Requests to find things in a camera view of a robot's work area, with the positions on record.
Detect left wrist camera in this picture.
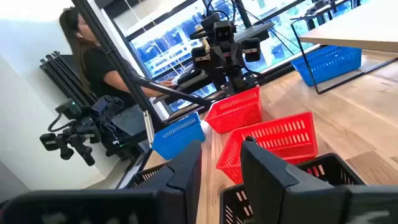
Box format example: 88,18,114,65
213,20,236,43

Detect wooden shelf with black legs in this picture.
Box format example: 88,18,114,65
289,0,398,95

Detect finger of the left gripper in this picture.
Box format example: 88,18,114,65
241,37,262,63
191,45,215,70

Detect person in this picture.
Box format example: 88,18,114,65
58,6,175,108

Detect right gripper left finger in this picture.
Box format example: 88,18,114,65
0,140,203,224

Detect black table-level camera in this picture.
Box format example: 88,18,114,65
39,98,102,167

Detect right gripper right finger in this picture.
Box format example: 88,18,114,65
239,136,398,224

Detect black plastic basket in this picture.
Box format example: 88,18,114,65
126,162,170,190
219,152,366,224

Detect large window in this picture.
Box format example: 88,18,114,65
102,0,374,113

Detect blue plastic basket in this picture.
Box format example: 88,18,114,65
290,45,363,87
151,111,206,161

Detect dark bag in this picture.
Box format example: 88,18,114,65
90,95,149,158

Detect black tripod bundle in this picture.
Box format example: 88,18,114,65
39,50,97,108

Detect red plastic basket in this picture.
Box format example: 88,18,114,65
216,111,319,185
204,86,264,134

